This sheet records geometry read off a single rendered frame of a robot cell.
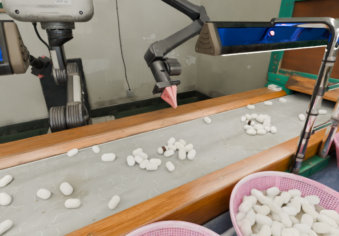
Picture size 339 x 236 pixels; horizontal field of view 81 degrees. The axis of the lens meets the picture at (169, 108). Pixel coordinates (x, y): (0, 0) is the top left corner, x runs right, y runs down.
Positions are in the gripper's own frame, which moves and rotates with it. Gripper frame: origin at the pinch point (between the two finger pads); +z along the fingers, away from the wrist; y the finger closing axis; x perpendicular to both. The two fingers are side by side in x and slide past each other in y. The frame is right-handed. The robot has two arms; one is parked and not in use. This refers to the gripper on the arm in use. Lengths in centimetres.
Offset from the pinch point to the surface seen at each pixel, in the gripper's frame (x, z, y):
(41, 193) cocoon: -4.8, 16.1, -43.9
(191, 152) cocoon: -7.4, 19.2, -5.6
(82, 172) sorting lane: -0.2, 13.4, -34.7
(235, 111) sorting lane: 6.2, 6.7, 31.0
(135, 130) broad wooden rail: 7.0, 3.0, -15.0
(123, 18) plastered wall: 96, -169, 42
